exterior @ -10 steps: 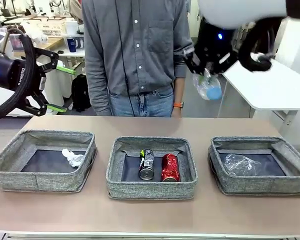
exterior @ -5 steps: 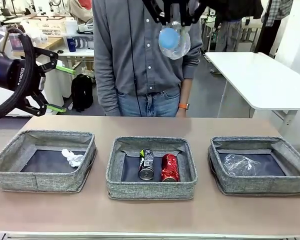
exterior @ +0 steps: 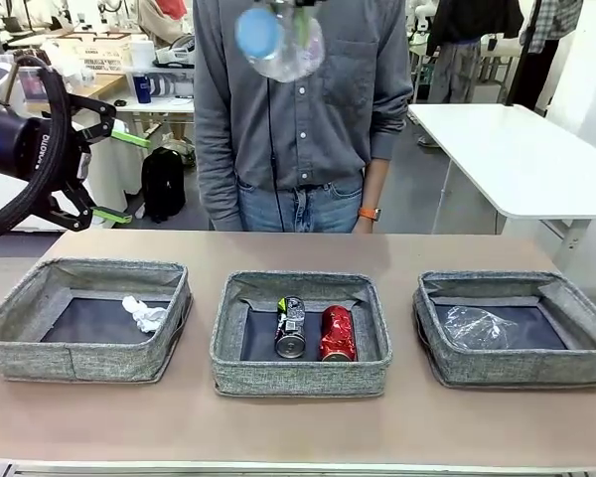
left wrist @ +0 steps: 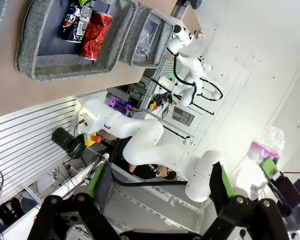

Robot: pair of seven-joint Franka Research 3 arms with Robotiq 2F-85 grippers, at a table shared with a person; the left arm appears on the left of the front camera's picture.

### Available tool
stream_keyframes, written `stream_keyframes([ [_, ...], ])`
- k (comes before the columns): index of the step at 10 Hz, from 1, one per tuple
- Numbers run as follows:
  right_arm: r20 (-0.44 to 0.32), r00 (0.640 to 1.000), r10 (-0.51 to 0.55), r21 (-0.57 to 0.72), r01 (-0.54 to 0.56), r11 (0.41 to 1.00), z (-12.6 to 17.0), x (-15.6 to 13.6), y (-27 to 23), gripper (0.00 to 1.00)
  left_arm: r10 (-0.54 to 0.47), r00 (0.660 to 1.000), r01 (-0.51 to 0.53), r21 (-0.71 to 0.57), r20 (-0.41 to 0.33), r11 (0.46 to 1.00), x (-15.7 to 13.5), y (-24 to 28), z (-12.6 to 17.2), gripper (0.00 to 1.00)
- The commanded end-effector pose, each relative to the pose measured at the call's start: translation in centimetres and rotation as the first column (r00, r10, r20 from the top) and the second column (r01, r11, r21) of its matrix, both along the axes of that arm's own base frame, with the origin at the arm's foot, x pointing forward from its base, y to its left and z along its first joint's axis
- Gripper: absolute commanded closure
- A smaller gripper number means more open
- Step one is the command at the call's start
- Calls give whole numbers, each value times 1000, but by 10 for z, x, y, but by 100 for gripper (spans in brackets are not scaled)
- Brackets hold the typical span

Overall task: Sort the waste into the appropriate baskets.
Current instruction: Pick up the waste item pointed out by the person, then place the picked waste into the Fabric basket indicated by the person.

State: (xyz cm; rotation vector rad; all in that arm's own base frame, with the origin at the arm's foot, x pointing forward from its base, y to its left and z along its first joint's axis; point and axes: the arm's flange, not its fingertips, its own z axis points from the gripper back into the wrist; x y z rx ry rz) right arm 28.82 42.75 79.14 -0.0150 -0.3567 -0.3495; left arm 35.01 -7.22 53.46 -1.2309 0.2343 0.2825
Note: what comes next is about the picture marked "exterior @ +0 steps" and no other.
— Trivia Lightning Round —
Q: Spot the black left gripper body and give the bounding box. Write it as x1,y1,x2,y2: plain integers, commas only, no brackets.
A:
0,106,93,193

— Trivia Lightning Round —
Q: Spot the crushed clear plastic bottle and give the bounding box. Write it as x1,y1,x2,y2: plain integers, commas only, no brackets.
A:
233,0,327,83

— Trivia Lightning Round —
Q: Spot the white paper ball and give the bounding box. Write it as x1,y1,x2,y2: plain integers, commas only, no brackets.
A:
121,295,170,334

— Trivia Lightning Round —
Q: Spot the crushed black drink can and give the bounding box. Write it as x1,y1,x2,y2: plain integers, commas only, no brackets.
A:
274,296,308,360

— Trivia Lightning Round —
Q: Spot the crushed red drink can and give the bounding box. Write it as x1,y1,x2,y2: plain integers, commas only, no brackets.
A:
319,304,358,363

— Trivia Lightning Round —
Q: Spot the clear plastic packaging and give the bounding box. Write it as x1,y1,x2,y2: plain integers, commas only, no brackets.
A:
442,305,521,352

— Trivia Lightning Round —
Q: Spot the person's left forearm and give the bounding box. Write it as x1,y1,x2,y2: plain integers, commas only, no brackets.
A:
360,113,414,220

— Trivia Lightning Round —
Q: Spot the person's right forearm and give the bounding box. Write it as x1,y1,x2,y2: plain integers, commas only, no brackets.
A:
194,98,244,233

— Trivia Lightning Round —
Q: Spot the blue water bottle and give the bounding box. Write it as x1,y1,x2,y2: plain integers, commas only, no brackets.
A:
132,71,153,105

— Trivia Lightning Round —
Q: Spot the white desk with wooden top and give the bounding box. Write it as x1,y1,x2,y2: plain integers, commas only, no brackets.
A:
0,74,130,233

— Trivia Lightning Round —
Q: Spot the small white table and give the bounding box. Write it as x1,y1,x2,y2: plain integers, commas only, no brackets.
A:
94,93,196,150

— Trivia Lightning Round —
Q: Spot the clear plastic storage box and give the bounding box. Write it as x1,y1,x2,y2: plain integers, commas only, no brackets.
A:
0,54,51,103

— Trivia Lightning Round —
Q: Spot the white plastic jug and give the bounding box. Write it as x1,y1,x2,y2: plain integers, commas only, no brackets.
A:
128,38,156,71

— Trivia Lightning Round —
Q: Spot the black backpack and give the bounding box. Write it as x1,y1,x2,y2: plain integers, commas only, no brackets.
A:
141,146,188,224

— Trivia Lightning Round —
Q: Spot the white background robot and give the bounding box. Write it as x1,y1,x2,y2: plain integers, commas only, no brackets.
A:
406,0,441,56

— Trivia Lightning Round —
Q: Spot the person in grey shirt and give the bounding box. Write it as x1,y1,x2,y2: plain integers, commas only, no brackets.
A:
192,0,414,235

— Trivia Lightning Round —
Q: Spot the grey fabric basket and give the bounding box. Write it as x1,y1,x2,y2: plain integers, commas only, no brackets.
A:
209,270,393,398
411,270,596,390
0,256,194,384

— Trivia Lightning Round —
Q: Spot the background person in dark jacket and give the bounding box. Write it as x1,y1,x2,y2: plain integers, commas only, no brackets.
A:
424,0,525,104

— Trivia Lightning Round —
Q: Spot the large white table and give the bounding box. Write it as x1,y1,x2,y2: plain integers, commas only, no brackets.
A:
406,102,596,264

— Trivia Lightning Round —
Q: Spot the checked shirt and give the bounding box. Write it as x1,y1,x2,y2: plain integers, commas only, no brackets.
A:
519,0,585,56

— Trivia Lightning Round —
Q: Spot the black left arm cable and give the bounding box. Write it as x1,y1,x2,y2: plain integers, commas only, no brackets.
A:
0,54,75,244

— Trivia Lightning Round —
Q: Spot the thin black microphone cable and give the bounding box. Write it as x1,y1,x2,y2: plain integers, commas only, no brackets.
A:
265,79,285,233

